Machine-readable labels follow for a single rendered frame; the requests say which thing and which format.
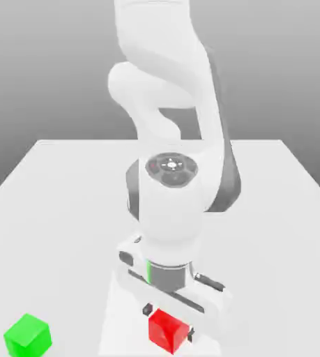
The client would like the small red cube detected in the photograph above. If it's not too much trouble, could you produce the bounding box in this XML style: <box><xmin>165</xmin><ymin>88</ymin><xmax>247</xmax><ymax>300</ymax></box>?
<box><xmin>147</xmin><ymin>307</ymin><xmax>191</xmax><ymax>356</ymax></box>

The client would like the small green cube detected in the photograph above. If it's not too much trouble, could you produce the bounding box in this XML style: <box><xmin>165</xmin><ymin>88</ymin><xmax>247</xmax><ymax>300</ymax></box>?
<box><xmin>3</xmin><ymin>312</ymin><xmax>53</xmax><ymax>357</ymax></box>

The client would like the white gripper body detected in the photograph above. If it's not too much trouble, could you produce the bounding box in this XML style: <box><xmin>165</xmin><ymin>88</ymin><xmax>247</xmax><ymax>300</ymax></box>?
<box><xmin>116</xmin><ymin>264</ymin><xmax>234</xmax><ymax>340</ymax></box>

